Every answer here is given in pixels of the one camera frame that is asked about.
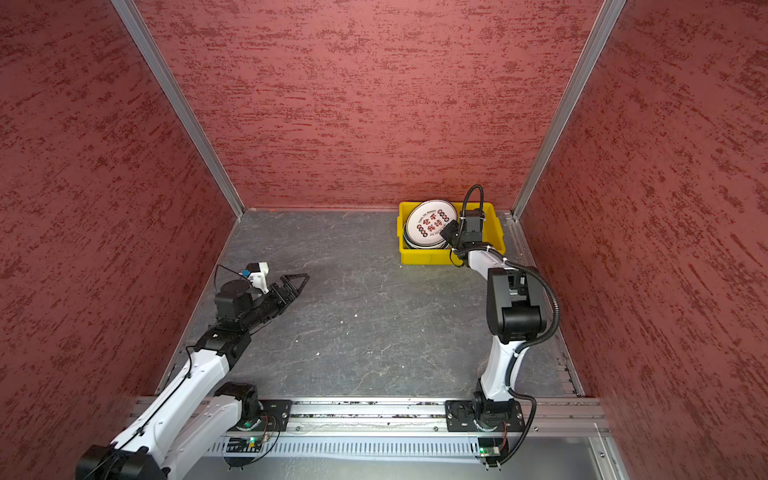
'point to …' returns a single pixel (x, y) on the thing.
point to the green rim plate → (440, 245)
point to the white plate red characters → (427, 220)
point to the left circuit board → (242, 445)
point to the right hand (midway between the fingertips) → (442, 231)
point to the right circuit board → (489, 451)
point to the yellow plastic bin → (493, 237)
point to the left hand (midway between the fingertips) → (304, 288)
